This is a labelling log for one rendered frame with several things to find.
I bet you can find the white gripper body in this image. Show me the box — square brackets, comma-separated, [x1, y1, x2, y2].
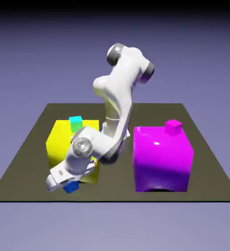
[45, 161, 82, 192]

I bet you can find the small blue cube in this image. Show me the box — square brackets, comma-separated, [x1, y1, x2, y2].
[63, 180, 80, 194]

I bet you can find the small cyan cube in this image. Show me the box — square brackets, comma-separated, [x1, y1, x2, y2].
[69, 115, 83, 133]

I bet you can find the small magenta cube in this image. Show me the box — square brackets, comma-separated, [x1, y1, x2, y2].
[164, 119, 183, 137]

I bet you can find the large yellow box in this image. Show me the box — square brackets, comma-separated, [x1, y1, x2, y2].
[46, 119, 100, 184]

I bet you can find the large magenta box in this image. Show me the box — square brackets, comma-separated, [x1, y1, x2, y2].
[133, 125, 194, 193]

